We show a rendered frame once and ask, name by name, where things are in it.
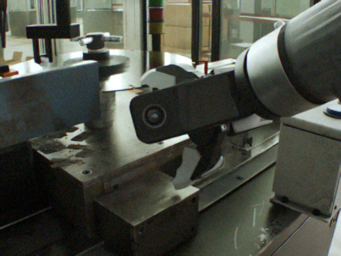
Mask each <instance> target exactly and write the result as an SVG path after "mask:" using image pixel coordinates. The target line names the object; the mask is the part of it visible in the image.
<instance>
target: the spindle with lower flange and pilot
mask: <svg viewBox="0 0 341 256"><path fill-rule="evenodd" d="M116 109H117V106H116V92H108V93H103V92H102V90H100V115H101V117H100V118H99V119H95V120H93V121H89V122H86V123H83V125H84V126H87V127H90V128H104V127H109V126H112V125H114V124H116V122H117V116H116Z"/></svg>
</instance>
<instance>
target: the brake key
mask: <svg viewBox="0 0 341 256"><path fill-rule="evenodd" d="M326 111H327V112H328V113H330V114H332V115H337V116H341V105H337V104H333V105H332V104H329V105H328V106H327V109H326Z"/></svg>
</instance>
